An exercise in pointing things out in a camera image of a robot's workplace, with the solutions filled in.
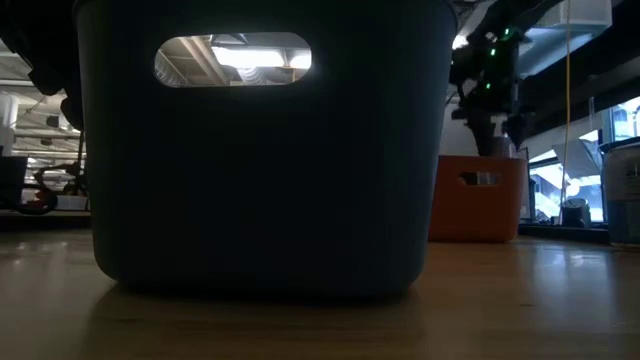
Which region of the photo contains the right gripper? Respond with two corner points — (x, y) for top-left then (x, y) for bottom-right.
(449, 29), (529, 157)

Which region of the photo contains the dark blue plastic bin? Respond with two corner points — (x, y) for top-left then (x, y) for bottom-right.
(73, 0), (459, 299)

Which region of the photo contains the large glass window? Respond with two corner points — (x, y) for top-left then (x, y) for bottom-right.
(529, 97), (640, 224)

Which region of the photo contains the orange plastic bin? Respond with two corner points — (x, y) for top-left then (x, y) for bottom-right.
(428, 154), (529, 245)

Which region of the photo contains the grey tilted panel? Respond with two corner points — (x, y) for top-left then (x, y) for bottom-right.
(552, 138), (604, 179)

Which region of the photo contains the dark cylindrical container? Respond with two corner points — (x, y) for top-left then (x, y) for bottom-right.
(560, 198), (592, 229)

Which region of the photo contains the black desk monitor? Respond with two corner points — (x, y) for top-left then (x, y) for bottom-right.
(0, 155), (30, 210)

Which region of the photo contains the white ceiling duct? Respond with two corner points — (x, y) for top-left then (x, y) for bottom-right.
(517, 0), (614, 79)

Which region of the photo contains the black aluminium table frame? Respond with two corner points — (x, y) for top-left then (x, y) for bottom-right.
(0, 209), (640, 246)

